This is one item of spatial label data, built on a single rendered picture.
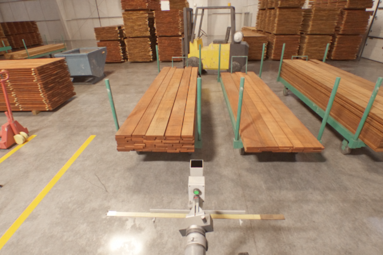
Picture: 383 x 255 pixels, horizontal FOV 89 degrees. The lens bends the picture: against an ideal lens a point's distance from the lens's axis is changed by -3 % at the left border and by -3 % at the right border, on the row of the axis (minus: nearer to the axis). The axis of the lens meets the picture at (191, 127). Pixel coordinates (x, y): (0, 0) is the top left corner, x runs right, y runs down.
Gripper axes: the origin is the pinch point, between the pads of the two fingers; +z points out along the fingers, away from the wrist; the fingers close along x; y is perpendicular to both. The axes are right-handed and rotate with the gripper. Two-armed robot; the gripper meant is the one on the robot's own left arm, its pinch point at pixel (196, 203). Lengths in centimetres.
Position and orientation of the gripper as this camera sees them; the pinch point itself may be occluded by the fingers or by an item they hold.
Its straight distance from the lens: 95.0
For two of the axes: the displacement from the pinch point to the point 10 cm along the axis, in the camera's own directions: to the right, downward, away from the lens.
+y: -3.2, -8.3, -4.5
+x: -9.4, 2.6, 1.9
